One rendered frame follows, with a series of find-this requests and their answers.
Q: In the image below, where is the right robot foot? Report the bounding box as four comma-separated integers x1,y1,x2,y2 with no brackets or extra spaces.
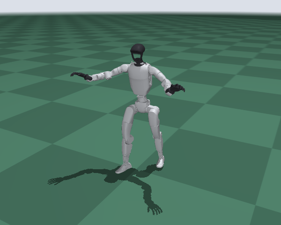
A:
115,163,132,173

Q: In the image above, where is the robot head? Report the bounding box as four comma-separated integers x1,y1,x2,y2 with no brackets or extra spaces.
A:
130,44,146,67

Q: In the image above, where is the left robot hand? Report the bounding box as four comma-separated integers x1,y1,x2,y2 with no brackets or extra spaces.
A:
165,84,185,94

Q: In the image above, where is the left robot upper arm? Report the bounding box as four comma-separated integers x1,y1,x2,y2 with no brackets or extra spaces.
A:
148,66,166,87

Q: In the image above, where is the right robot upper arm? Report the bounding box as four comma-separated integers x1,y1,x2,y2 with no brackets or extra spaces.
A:
104,64,129,80

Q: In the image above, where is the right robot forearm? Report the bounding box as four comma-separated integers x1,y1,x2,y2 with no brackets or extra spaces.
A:
86,71,107,82

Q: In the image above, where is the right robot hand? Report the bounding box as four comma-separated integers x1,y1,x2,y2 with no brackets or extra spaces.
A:
70,72,92,81

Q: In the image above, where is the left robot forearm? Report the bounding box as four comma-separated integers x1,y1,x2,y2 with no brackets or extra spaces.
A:
164,79,172,96

